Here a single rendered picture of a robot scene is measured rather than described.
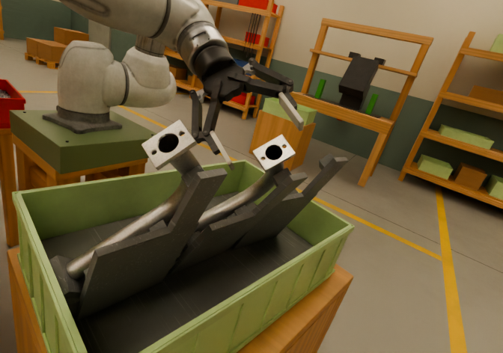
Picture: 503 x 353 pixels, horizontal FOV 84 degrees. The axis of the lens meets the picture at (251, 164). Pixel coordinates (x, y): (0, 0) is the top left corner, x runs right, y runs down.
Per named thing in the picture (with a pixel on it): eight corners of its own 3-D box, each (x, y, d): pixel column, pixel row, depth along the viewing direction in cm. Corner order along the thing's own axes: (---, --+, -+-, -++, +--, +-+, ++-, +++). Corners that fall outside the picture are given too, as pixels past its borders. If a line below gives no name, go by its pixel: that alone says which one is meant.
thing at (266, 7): (242, 120, 567) (272, -2, 487) (144, 81, 694) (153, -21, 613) (257, 118, 613) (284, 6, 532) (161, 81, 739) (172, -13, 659)
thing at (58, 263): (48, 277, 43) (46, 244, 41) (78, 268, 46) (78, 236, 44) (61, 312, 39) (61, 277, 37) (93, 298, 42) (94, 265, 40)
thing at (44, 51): (78, 63, 700) (78, 31, 673) (101, 71, 676) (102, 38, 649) (25, 59, 594) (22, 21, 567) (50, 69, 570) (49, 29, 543)
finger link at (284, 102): (278, 102, 51) (282, 101, 51) (299, 132, 49) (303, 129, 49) (278, 93, 48) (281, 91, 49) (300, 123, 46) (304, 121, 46)
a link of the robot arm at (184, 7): (204, 68, 63) (151, 53, 53) (177, 25, 69) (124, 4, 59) (231, 27, 58) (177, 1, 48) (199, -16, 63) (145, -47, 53)
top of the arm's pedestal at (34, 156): (102, 134, 124) (102, 126, 123) (147, 162, 110) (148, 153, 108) (12, 143, 99) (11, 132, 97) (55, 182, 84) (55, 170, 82)
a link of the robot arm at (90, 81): (51, 99, 97) (52, 31, 90) (107, 103, 110) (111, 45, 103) (63, 113, 87) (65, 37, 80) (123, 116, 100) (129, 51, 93)
